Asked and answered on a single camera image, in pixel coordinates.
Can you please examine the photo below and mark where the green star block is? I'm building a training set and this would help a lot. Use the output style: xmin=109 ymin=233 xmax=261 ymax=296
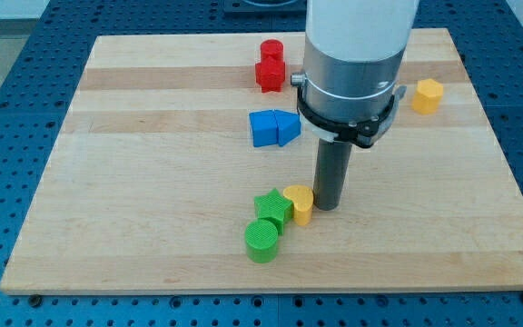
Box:
xmin=253 ymin=189 xmax=293 ymax=235

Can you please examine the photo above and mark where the blue triangle block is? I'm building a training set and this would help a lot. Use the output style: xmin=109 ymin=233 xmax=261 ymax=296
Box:
xmin=274 ymin=110 xmax=301 ymax=146

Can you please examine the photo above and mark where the wooden board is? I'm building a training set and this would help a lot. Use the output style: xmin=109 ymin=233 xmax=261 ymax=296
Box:
xmin=0 ymin=28 xmax=523 ymax=295

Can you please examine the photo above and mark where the red cylinder block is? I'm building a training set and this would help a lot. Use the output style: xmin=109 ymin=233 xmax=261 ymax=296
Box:
xmin=260 ymin=39 xmax=283 ymax=61

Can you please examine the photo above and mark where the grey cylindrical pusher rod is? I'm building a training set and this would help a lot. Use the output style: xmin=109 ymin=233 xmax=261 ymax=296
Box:
xmin=313 ymin=139 xmax=352 ymax=211

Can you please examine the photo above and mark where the yellow heart block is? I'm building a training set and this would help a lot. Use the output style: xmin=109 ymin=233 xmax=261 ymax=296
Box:
xmin=282 ymin=184 xmax=314 ymax=226

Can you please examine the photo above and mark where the red star block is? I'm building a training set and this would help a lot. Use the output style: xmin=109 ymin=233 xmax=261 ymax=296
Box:
xmin=255 ymin=57 xmax=286 ymax=93

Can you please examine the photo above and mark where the blue cube block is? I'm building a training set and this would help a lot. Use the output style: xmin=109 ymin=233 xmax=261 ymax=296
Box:
xmin=249 ymin=110 xmax=278 ymax=147

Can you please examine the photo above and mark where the yellow hexagon block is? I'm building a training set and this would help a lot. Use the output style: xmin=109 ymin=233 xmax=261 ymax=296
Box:
xmin=411 ymin=79 xmax=444 ymax=114

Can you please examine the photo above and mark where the green cylinder block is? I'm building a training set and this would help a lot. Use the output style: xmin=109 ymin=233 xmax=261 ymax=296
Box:
xmin=244 ymin=220 xmax=279 ymax=263

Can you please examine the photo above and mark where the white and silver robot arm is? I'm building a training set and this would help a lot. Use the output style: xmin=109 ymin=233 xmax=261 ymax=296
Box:
xmin=291 ymin=0 xmax=419 ymax=148

